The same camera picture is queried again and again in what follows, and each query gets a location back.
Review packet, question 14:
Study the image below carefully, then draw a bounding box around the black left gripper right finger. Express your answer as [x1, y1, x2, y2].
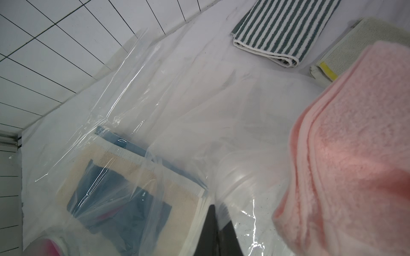
[218, 221, 243, 256]

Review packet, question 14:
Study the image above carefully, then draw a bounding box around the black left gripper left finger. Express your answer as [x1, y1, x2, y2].
[193, 205, 219, 256]

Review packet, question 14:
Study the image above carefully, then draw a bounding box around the blue and beige towel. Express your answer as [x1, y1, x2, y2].
[56, 126, 207, 256]

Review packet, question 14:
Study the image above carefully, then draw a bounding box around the clear plastic vacuum bag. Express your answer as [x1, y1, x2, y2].
[22, 28, 321, 256]

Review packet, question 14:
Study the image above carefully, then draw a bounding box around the pink towel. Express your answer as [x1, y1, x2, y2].
[272, 41, 410, 256]

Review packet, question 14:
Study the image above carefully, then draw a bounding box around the green white striped towel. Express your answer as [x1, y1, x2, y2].
[231, 0, 340, 68]

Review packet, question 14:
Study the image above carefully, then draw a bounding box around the pale yellow folded towel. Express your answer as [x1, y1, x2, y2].
[310, 17, 410, 88]

